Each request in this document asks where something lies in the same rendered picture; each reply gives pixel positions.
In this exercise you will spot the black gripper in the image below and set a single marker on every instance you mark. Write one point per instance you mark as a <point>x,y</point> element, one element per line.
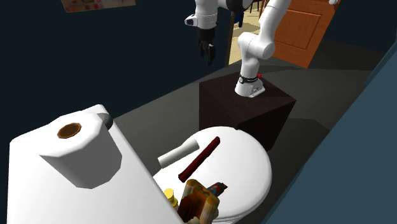
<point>205,34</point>

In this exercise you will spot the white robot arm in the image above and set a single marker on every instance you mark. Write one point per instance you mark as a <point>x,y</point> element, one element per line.
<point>255,46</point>

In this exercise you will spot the dark robot stand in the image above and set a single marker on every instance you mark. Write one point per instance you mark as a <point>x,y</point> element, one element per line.
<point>245,111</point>

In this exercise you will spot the orange wooden door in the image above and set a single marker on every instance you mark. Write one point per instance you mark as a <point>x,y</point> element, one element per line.
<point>299,31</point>

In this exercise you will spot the white cylinder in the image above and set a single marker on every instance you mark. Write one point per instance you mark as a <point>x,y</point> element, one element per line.
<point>178,153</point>

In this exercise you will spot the dark red stick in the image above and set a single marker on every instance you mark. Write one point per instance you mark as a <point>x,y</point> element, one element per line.
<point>200,158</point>

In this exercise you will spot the small dark red object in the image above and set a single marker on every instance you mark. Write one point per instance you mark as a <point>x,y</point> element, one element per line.
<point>218,188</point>

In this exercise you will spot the yellow bottle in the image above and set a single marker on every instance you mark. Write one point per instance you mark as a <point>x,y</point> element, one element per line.
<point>171,197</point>

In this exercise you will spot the brown patterned box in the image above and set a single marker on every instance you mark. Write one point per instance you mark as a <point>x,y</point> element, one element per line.
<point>197,204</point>

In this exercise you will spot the white toilet paper roll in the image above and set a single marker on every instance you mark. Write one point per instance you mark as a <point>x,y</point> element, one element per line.
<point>80,152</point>

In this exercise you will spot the colourful wall picture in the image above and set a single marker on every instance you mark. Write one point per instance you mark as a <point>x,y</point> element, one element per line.
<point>96,4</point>

